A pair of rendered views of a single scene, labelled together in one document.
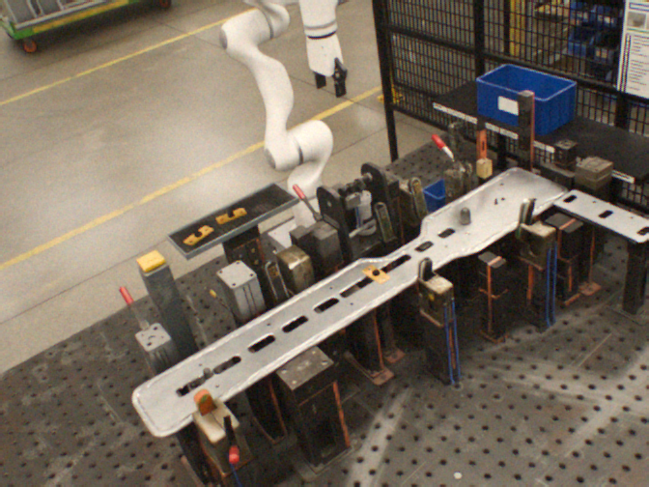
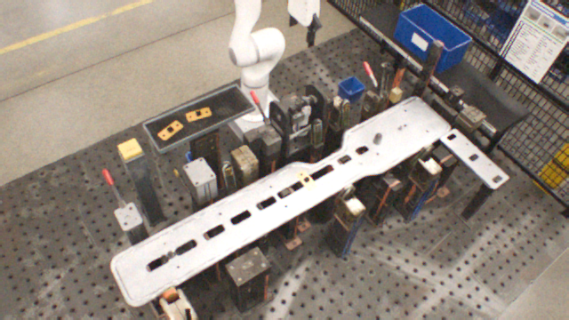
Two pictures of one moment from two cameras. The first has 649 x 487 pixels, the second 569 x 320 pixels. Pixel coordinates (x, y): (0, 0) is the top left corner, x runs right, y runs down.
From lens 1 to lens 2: 63 cm
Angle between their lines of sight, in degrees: 19
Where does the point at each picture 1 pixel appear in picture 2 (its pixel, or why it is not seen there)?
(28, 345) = (23, 123)
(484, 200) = (391, 124)
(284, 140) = (247, 45)
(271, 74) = not seen: outside the picture
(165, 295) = (139, 173)
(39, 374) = (33, 190)
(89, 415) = (72, 236)
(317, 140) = (273, 47)
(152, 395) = (126, 266)
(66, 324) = (51, 110)
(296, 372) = (242, 270)
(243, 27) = not seen: outside the picture
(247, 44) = not seen: outside the picture
